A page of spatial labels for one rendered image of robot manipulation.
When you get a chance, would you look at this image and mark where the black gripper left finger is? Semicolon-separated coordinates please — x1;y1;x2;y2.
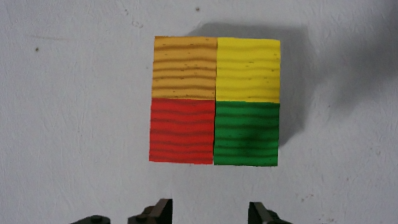
71;198;173;224

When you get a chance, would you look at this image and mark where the dark green cube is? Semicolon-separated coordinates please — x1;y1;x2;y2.
213;101;280;167

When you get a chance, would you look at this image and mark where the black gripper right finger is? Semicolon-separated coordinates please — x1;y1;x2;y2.
248;202;292;224

